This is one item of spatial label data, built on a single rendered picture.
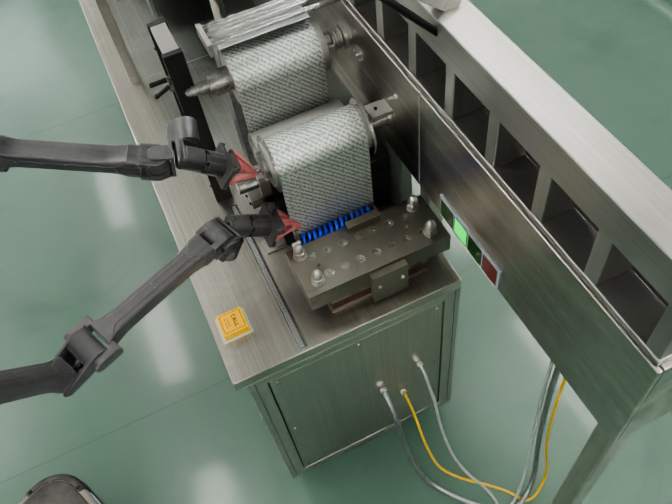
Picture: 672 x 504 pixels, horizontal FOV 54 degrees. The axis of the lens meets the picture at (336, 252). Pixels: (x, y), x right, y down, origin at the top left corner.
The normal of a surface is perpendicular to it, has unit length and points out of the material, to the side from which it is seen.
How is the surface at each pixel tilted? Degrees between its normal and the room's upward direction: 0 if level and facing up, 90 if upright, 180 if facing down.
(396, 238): 0
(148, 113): 0
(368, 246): 0
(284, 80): 92
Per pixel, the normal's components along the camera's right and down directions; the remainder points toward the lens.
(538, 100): -0.10, -0.59
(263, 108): 0.42, 0.73
